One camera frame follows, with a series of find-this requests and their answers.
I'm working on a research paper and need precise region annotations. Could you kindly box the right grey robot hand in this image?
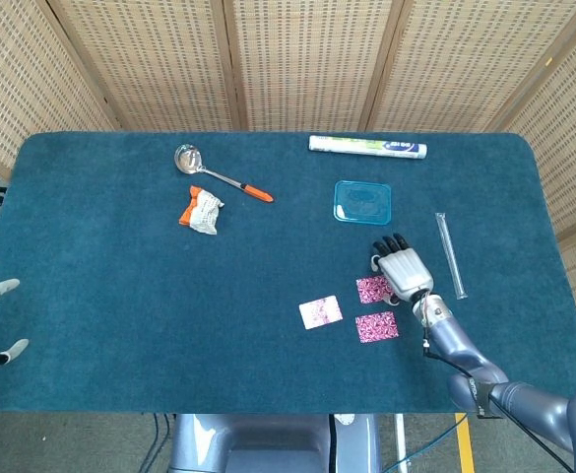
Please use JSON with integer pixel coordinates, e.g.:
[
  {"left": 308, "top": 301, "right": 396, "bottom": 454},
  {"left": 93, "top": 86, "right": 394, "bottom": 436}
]
[{"left": 368, "top": 233, "right": 435, "bottom": 303}]

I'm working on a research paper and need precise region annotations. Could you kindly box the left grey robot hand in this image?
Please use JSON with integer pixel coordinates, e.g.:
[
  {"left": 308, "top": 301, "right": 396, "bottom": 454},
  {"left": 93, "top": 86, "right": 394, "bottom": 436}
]
[{"left": 0, "top": 258, "right": 31, "bottom": 374}]

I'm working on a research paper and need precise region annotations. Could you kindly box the pink patterned square cloth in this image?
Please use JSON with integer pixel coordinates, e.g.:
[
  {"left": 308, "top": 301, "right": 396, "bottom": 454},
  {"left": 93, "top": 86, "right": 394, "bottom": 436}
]
[{"left": 355, "top": 274, "right": 397, "bottom": 305}]

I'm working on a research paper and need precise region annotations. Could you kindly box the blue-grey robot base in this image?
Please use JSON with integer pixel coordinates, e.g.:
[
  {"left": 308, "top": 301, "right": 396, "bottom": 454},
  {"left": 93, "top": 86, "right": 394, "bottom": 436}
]
[{"left": 167, "top": 412, "right": 382, "bottom": 473}]

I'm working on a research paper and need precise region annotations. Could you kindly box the clear plastic tube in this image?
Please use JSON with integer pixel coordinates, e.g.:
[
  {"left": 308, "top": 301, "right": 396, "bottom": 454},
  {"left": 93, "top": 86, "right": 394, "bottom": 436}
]
[{"left": 434, "top": 212, "right": 468, "bottom": 301}]

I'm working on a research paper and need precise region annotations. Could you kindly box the blue plastic container lid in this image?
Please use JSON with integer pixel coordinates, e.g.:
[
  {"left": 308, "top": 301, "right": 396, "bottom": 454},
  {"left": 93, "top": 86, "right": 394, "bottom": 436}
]
[{"left": 333, "top": 179, "right": 393, "bottom": 228}]

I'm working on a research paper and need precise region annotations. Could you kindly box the white printed roll tube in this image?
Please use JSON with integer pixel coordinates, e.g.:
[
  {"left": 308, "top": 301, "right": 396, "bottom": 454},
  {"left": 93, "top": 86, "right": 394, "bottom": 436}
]
[{"left": 308, "top": 134, "right": 428, "bottom": 161}]

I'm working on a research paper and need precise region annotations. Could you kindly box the blue carpet table cover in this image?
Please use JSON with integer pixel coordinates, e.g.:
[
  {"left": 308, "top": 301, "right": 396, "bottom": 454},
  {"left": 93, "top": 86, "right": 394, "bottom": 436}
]
[{"left": 0, "top": 130, "right": 576, "bottom": 415}]

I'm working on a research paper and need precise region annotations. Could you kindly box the yellow floor tape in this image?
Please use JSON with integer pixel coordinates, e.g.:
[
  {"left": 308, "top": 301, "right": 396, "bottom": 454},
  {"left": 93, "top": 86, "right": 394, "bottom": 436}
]
[{"left": 454, "top": 412, "right": 477, "bottom": 473}]

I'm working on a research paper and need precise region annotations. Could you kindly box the woven folding screen panel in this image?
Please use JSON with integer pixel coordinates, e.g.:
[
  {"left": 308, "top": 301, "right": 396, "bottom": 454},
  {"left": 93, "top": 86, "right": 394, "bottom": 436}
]
[
  {"left": 45, "top": 0, "right": 243, "bottom": 133},
  {"left": 0, "top": 0, "right": 121, "bottom": 181},
  {"left": 360, "top": 0, "right": 576, "bottom": 133},
  {"left": 222, "top": 0, "right": 407, "bottom": 133},
  {"left": 483, "top": 0, "right": 576, "bottom": 390}
]

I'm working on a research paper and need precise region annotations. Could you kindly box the crumpled white orange snack packet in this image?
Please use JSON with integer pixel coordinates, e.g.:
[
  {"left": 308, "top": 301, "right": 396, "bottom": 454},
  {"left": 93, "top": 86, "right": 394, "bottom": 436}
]
[{"left": 177, "top": 184, "right": 226, "bottom": 237}]

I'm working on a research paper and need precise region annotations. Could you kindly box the blue floor cable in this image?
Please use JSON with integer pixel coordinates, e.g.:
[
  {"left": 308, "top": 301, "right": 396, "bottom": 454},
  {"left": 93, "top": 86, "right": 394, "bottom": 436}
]
[
  {"left": 380, "top": 418, "right": 466, "bottom": 473},
  {"left": 142, "top": 412, "right": 175, "bottom": 473}
]

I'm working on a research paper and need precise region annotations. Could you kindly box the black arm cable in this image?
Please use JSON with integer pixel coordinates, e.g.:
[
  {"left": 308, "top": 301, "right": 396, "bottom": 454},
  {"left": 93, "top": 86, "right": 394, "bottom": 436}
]
[{"left": 420, "top": 337, "right": 576, "bottom": 473}]

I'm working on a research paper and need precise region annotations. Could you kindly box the steel ladle orange handle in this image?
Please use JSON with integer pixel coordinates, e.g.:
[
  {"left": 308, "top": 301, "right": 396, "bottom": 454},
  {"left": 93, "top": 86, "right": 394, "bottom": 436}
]
[{"left": 172, "top": 143, "right": 275, "bottom": 204}]

